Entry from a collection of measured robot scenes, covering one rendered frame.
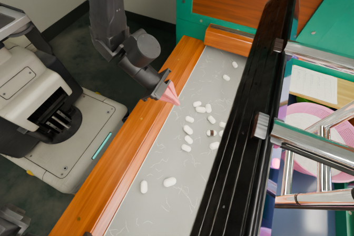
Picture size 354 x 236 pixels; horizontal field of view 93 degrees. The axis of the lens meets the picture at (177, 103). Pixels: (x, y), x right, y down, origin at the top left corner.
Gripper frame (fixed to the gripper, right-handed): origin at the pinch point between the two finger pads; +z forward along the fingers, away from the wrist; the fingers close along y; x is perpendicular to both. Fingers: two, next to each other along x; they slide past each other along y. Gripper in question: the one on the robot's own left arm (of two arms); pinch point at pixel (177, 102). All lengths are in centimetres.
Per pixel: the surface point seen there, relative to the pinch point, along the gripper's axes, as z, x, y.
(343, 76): 44, -29, 42
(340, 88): 44, -28, 36
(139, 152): 2.3, 11.3, -15.7
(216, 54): 9.5, 6.8, 38.5
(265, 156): -3.2, -30.4, -16.5
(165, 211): 14.3, 3.7, -26.4
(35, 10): -112, 166, 72
